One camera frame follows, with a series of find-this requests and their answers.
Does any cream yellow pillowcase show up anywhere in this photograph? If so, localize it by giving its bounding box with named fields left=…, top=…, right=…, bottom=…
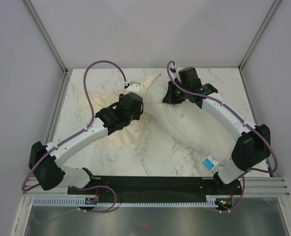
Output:
left=88, top=73, right=168, bottom=148

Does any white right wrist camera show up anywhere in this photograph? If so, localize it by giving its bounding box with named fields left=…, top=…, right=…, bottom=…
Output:
left=170, top=65, right=183, bottom=80

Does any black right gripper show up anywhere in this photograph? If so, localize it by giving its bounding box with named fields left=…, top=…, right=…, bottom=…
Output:
left=164, top=80, right=189, bottom=104

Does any white slotted cable duct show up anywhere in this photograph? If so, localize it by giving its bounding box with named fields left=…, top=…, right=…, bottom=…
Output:
left=32, top=195, right=232, bottom=207

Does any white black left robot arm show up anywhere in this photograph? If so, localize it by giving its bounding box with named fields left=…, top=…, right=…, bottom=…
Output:
left=29, top=92, right=143, bottom=194

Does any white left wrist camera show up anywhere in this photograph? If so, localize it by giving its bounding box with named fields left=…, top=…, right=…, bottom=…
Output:
left=124, top=82, right=141, bottom=95

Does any white pillow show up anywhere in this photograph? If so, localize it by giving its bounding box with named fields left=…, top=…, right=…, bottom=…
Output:
left=140, top=85, right=235, bottom=167

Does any aluminium frame post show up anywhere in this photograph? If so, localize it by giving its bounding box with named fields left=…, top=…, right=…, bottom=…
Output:
left=238, top=0, right=283, bottom=71
left=22, top=0, right=70, bottom=74

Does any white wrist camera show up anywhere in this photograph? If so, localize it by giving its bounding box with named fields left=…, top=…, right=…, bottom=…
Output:
left=170, top=65, right=183, bottom=80
left=124, top=82, right=141, bottom=95

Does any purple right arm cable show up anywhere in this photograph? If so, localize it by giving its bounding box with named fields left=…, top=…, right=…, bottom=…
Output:
left=166, top=60, right=278, bottom=197

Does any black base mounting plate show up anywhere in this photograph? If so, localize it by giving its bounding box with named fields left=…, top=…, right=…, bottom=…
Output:
left=67, top=176, right=242, bottom=204

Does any aluminium front rail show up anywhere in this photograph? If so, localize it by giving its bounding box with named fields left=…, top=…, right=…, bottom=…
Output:
left=23, top=177, right=290, bottom=197

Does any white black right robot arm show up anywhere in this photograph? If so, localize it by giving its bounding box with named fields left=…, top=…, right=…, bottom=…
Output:
left=162, top=65, right=272, bottom=194

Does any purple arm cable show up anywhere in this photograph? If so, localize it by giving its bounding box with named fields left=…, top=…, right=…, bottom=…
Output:
left=166, top=60, right=278, bottom=197
left=21, top=59, right=128, bottom=192

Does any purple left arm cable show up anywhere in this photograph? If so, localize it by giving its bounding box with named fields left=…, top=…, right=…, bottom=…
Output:
left=21, top=59, right=128, bottom=192

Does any right aluminium frame post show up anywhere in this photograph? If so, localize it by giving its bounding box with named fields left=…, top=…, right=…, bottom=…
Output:
left=238, top=0, right=283, bottom=71

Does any left aluminium frame post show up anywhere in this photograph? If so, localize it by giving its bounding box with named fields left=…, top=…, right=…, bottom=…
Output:
left=22, top=0, right=70, bottom=74

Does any blue white pillow label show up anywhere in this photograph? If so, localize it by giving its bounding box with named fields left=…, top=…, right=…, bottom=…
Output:
left=203, top=154, right=219, bottom=171

